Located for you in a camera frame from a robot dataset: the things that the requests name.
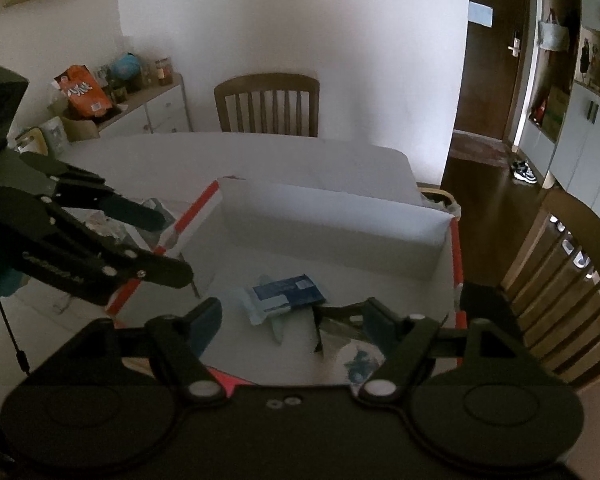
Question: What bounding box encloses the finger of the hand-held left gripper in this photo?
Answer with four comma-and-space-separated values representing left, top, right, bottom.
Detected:
40, 197, 194, 289
22, 153, 174, 234

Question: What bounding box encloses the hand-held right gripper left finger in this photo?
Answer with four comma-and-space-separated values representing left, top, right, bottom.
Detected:
50, 297, 229, 404

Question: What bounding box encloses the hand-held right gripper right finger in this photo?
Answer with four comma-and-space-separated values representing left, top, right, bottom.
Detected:
358, 297, 548, 404

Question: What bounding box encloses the blue-white packet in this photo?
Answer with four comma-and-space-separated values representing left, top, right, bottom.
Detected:
232, 274, 328, 346

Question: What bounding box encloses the red cardboard box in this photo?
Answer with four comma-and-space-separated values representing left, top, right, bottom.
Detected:
105, 176, 468, 396

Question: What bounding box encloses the white desktop table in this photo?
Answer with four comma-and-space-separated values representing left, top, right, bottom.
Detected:
0, 132, 416, 411

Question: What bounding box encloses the white printed container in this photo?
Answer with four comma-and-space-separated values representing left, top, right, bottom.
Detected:
15, 117, 71, 156

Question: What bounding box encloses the small brown cardboard box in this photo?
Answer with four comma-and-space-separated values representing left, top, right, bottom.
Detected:
60, 115, 101, 142

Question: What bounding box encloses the orange snack bag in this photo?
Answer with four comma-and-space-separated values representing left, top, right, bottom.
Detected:
54, 65, 113, 118

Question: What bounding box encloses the white sideboard cabinet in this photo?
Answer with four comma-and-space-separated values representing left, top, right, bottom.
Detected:
60, 72, 193, 143

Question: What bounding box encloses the blue globe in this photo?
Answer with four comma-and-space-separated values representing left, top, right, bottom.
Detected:
111, 54, 141, 81

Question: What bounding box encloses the wooden slat-back chair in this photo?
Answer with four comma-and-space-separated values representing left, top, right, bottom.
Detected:
500, 187, 600, 391
214, 73, 321, 138

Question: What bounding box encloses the doormat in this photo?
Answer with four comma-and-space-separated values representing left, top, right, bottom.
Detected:
450, 132, 513, 166

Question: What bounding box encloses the pair of sneakers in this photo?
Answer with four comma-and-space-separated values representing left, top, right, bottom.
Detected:
512, 160, 538, 183

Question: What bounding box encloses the dark wooden door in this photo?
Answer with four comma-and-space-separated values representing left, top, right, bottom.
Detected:
440, 0, 536, 141

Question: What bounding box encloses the green cardboard box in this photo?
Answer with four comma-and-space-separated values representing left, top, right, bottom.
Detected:
542, 87, 568, 133

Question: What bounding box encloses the paper note on door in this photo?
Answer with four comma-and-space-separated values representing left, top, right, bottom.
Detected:
467, 2, 493, 26

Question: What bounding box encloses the grey tote bag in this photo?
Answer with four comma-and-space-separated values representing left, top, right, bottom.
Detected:
537, 10, 571, 51

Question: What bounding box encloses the black lanyard cord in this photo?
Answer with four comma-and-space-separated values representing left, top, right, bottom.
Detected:
0, 297, 31, 376

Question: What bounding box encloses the white wall cabinet unit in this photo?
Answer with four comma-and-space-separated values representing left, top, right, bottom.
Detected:
515, 0, 600, 241

